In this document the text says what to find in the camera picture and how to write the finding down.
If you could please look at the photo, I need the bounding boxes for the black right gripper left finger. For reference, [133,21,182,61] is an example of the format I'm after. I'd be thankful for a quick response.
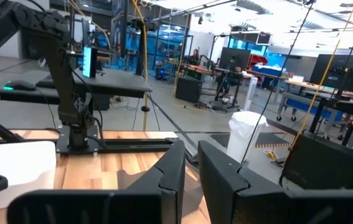
[7,139,186,224]

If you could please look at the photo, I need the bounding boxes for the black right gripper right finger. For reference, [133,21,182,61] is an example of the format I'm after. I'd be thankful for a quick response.
[197,139,353,224]

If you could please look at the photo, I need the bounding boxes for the white plastic bin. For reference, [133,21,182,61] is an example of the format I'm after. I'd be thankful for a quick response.
[0,141,57,213]

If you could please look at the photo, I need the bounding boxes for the white lined trash bin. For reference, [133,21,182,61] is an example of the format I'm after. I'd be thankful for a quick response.
[227,111,270,165]

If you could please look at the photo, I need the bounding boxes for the black hazard-striped floor mat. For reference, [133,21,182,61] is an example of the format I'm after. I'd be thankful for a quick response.
[210,119,300,149]

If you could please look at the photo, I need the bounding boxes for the black equipment box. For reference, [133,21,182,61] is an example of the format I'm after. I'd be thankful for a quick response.
[280,133,353,190]
[175,77,203,104]

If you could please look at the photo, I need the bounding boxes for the black computer mouse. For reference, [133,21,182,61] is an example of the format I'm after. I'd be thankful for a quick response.
[3,80,37,92]

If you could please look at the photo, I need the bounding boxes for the white tower appliance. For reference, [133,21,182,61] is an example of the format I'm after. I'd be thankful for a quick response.
[243,76,259,112]

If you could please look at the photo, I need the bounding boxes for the black keyboard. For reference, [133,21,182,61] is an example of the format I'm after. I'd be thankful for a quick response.
[35,73,76,89]

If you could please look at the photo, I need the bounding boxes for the black desk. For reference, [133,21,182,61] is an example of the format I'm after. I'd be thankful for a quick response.
[0,67,153,105]

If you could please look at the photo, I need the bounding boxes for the wooden top workbench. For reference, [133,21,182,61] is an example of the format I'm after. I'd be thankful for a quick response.
[276,79,353,123]

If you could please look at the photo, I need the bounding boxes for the red storage bins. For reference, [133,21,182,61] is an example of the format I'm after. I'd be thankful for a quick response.
[247,54,269,71]

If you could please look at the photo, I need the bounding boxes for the black computer monitor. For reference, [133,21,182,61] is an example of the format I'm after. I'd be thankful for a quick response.
[219,47,252,71]
[309,54,353,93]

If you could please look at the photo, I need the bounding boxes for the person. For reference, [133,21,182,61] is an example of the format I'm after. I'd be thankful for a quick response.
[189,49,200,66]

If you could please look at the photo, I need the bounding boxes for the small lit screen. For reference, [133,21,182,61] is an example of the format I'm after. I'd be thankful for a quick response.
[82,45,98,78]

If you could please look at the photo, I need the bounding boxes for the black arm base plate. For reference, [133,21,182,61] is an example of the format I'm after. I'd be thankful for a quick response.
[55,124,100,155]

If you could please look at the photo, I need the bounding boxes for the black hanging cable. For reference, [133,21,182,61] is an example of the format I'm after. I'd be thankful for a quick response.
[240,0,316,163]

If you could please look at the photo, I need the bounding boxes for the yellow hanging cable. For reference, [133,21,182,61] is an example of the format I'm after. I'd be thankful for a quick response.
[289,0,353,150]
[131,0,149,131]

